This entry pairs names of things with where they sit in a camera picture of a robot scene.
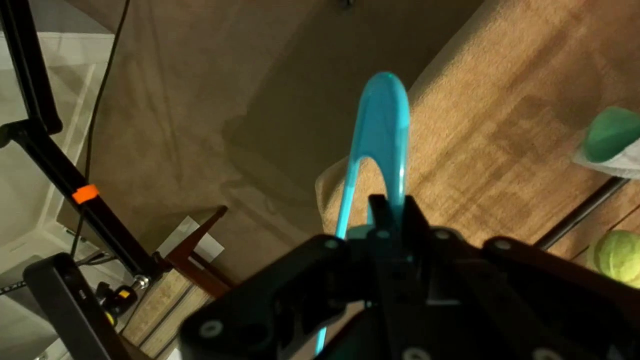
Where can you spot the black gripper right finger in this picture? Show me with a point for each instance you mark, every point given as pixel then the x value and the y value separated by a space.
pixel 445 299

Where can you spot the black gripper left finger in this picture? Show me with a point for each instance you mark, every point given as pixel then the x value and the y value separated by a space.
pixel 276 311

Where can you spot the teal plastic clothing hanger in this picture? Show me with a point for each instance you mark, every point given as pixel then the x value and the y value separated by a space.
pixel 382 136

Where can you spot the brown wooden chair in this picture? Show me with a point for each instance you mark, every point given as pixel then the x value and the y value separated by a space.
pixel 187 284

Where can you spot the yellow tennis ball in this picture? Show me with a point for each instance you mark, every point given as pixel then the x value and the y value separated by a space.
pixel 617 255

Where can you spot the beige table cloth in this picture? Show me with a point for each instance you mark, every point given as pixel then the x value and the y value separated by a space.
pixel 498 115

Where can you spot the black stereo camera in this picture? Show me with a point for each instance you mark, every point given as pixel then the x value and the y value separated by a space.
pixel 72 308

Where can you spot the black camera tripod stand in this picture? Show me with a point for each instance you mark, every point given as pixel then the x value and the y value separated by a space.
pixel 35 136

